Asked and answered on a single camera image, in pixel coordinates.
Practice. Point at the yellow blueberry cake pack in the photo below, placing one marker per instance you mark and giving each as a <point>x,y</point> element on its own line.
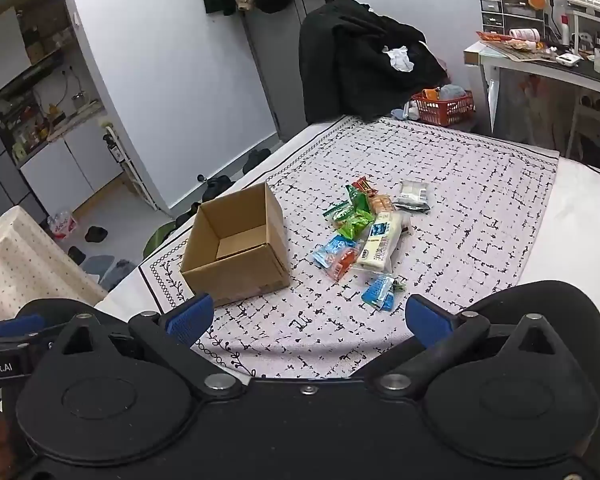
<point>382,240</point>

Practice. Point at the brown cardboard box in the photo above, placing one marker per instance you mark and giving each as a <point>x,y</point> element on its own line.
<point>237,247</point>

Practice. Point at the black clothes on chair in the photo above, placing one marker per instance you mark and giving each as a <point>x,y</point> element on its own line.
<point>355,62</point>

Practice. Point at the green white peanut packet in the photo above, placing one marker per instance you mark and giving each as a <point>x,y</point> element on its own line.
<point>337,213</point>

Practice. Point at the white kitchen cabinet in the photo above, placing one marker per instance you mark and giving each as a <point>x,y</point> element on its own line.
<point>68,171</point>

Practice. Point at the orange red snack pack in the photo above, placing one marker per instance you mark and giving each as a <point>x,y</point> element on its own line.
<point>342,263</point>

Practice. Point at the light green snack packet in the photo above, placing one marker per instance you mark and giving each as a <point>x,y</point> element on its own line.
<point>356,222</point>

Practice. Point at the clear white snack pack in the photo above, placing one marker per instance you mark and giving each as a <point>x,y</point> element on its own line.
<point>413,196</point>

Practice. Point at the blue bath mat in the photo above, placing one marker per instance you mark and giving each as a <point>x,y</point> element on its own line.
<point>106,271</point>

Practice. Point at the black slipper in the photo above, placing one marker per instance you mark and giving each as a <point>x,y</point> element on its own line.
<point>254,159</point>

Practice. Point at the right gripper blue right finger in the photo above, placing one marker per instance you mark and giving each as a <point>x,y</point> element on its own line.
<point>463,336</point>

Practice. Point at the orange cracker pack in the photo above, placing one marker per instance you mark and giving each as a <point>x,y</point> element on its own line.
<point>380,203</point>

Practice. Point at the grey door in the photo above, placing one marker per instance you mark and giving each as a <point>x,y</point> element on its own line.
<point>274,44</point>

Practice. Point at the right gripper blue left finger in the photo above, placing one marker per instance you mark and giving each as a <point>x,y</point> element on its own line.
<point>165,334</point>

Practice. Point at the dark green candy packet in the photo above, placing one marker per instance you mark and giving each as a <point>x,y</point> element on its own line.
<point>358,199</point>

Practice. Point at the red candy bar wrapper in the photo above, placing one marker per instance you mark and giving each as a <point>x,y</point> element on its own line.
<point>364,187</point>

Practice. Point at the dotted cream tablecloth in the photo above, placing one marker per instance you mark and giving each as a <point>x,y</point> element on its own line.
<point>33,266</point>

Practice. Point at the blue nut snack packet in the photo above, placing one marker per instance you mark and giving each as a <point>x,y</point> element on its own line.
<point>381,294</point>

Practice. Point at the white desk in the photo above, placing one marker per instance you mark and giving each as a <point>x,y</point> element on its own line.
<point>540,104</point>

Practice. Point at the grey drawer organizer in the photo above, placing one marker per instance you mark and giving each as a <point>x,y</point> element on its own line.
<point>501,16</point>

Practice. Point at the green leaf cartoon rug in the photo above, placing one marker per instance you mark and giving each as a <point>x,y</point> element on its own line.
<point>158,237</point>

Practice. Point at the red plastic basket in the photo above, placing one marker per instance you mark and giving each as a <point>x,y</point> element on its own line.
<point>444,113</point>

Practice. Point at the bottled water pack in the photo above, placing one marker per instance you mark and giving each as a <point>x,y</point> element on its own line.
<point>62,224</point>

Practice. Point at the pile of black shoes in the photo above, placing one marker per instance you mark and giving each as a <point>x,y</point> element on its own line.
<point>215,187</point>

